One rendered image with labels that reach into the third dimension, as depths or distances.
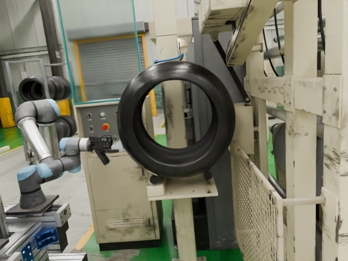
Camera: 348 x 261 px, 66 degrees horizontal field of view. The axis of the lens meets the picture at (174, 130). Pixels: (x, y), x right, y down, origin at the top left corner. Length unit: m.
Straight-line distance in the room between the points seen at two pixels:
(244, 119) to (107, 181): 1.20
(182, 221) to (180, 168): 0.67
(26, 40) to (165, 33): 11.21
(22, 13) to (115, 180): 11.12
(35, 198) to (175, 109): 1.01
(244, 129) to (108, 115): 1.06
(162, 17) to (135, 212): 1.51
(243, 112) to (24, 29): 11.66
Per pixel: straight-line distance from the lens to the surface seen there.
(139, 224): 2.40
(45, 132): 1.80
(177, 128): 1.72
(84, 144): 1.50
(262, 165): 1.79
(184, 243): 2.04
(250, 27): 1.22
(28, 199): 1.90
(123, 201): 2.32
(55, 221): 1.90
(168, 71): 1.28
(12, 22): 13.07
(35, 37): 12.54
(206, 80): 1.28
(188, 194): 1.45
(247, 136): 1.70
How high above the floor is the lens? 1.42
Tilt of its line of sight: 11 degrees down
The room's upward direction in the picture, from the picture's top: 6 degrees counter-clockwise
